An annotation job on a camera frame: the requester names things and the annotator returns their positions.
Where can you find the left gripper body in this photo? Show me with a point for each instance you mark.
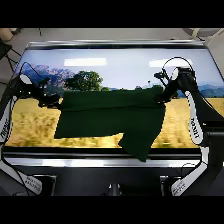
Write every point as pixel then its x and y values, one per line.
pixel 50 101

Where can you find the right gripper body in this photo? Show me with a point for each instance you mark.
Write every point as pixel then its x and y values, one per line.
pixel 167 92

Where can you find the dark green T-shirt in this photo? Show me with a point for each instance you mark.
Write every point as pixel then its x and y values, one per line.
pixel 113 116

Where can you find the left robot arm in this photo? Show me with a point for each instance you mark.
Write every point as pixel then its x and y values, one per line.
pixel 8 120

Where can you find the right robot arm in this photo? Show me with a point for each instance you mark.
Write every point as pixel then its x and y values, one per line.
pixel 196 116

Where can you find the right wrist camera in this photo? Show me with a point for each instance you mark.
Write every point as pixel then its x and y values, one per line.
pixel 160 76

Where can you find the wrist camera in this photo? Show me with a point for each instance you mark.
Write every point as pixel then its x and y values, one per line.
pixel 44 82
pixel 160 76

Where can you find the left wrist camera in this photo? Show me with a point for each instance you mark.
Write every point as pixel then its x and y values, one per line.
pixel 44 82

